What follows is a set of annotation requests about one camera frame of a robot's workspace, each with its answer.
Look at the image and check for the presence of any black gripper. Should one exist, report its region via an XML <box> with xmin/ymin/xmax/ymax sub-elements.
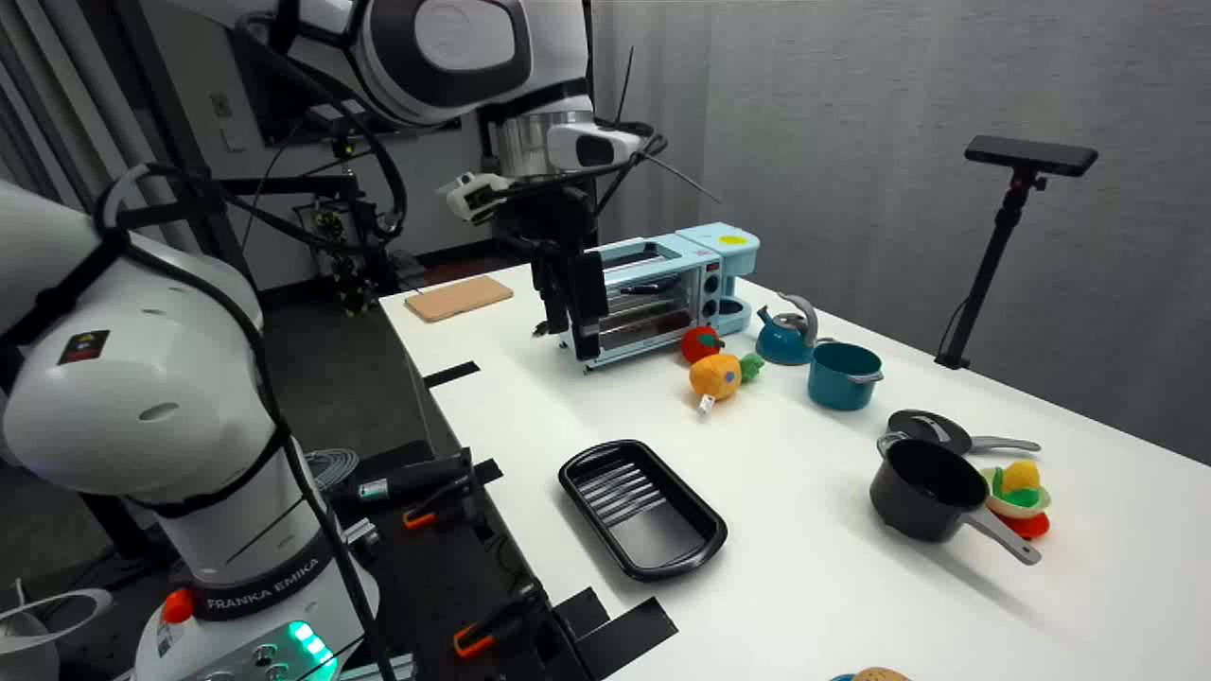
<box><xmin>504</xmin><ymin>183</ymin><xmax>607</xmax><ymax>342</ymax></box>

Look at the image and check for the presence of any orange toy pineapple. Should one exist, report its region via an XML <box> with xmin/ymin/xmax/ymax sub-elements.
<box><xmin>686</xmin><ymin>349</ymin><xmax>768</xmax><ymax>416</ymax></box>

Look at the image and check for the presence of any blue toy pot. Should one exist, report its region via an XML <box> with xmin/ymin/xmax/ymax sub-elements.
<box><xmin>805</xmin><ymin>342</ymin><xmax>889</xmax><ymax>416</ymax></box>

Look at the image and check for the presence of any wooden cutting board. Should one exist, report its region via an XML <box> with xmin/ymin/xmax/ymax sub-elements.
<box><xmin>400</xmin><ymin>275</ymin><xmax>517</xmax><ymax>324</ymax></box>

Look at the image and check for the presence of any light blue toaster oven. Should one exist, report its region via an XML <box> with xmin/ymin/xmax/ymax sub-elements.
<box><xmin>567</xmin><ymin>218</ymin><xmax>764</xmax><ymax>373</ymax></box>

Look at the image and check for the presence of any red toy tomato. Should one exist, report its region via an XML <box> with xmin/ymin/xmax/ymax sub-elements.
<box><xmin>676</xmin><ymin>323</ymin><xmax>728</xmax><ymax>367</ymax></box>

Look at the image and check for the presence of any black ridged baking tray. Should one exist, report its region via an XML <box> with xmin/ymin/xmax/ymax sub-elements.
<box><xmin>556</xmin><ymin>434</ymin><xmax>730</xmax><ymax>588</ymax></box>

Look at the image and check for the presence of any small grey frying pan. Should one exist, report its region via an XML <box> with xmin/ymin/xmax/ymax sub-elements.
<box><xmin>879</xmin><ymin>404</ymin><xmax>1043</xmax><ymax>460</ymax></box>

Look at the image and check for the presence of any black toy saucepan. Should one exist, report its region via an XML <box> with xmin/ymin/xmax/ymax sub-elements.
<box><xmin>866</xmin><ymin>434</ymin><xmax>1049</xmax><ymax>569</ymax></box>

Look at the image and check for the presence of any colourful toy food stack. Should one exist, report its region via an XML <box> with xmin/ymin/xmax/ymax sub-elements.
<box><xmin>984</xmin><ymin>459</ymin><xmax>1054</xmax><ymax>546</ymax></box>

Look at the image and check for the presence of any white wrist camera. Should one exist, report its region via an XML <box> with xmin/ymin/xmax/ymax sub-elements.
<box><xmin>435</xmin><ymin>168</ymin><xmax>514</xmax><ymax>227</ymax></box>

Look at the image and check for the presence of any orange handled black clamp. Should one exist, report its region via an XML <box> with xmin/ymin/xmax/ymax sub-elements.
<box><xmin>396</xmin><ymin>454</ymin><xmax>506</xmax><ymax>539</ymax></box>
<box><xmin>446</xmin><ymin>588</ymin><xmax>549</xmax><ymax>665</ymax></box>

